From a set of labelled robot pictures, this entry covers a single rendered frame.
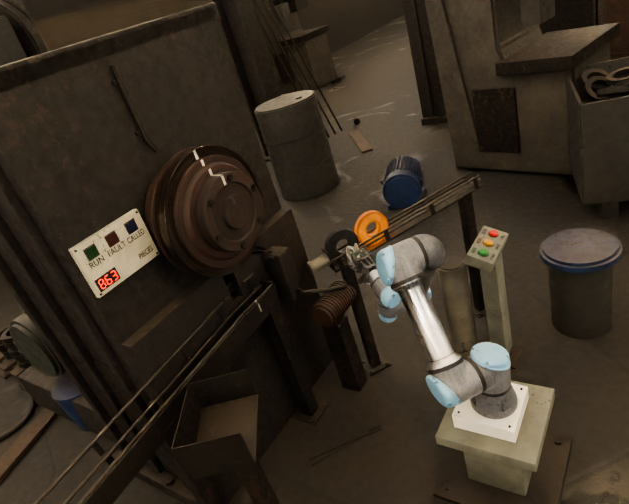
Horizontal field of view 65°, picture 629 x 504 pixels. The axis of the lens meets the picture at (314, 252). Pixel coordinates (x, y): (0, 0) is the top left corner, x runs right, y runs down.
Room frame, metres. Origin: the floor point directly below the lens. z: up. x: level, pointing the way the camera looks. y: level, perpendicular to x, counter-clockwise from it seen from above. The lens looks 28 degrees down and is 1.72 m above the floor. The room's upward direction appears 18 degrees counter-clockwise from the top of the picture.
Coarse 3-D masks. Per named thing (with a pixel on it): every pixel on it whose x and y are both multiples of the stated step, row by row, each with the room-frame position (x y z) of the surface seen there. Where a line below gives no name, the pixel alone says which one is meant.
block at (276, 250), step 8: (272, 248) 1.91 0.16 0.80; (280, 248) 1.88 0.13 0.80; (288, 248) 1.88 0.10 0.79; (264, 256) 1.88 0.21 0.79; (280, 256) 1.83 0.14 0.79; (288, 256) 1.86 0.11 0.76; (272, 264) 1.86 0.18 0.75; (280, 264) 1.83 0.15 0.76; (288, 264) 1.85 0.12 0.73; (272, 272) 1.87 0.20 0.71; (280, 272) 1.84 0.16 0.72; (288, 272) 1.84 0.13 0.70; (296, 272) 1.87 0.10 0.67; (272, 280) 1.88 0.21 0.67; (280, 280) 1.85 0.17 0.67; (288, 280) 1.83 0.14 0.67; (296, 280) 1.86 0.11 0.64; (280, 288) 1.86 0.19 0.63; (288, 288) 1.83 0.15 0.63; (296, 288) 1.85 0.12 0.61; (280, 296) 1.87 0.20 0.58; (288, 296) 1.84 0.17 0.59; (296, 296) 1.83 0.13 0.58
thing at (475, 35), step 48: (432, 0) 3.89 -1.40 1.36; (480, 0) 3.58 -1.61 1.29; (528, 0) 3.10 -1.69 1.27; (480, 48) 3.61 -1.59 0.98; (528, 48) 3.57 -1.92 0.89; (576, 48) 3.16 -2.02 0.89; (480, 96) 3.64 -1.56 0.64; (528, 96) 3.35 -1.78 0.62; (480, 144) 3.68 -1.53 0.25; (528, 144) 3.37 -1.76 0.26
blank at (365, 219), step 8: (360, 216) 1.96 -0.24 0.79; (368, 216) 1.94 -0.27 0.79; (376, 216) 1.95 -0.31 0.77; (384, 216) 1.96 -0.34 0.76; (360, 224) 1.93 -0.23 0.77; (368, 224) 1.94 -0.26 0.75; (376, 224) 1.98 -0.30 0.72; (384, 224) 1.95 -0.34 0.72; (360, 232) 1.93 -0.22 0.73; (376, 232) 1.95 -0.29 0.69; (360, 240) 1.92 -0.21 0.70
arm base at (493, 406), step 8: (504, 392) 1.11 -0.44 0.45; (512, 392) 1.13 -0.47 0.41; (472, 400) 1.17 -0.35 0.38; (480, 400) 1.14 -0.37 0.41; (488, 400) 1.12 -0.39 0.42; (496, 400) 1.11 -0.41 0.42; (504, 400) 1.11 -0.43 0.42; (512, 400) 1.11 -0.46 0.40; (480, 408) 1.13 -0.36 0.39; (488, 408) 1.11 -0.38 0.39; (496, 408) 1.10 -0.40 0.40; (504, 408) 1.11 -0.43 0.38; (512, 408) 1.10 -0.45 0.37; (488, 416) 1.11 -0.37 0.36; (496, 416) 1.10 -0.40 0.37; (504, 416) 1.09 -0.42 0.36
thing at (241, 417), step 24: (192, 384) 1.30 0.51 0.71; (216, 384) 1.29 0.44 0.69; (240, 384) 1.28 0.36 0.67; (192, 408) 1.24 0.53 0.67; (216, 408) 1.27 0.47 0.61; (240, 408) 1.24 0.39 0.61; (192, 432) 1.17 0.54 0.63; (216, 432) 1.18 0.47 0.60; (240, 432) 1.15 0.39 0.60; (192, 456) 1.04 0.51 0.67; (216, 456) 1.03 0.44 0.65; (240, 456) 1.02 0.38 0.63; (264, 480) 1.18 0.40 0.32
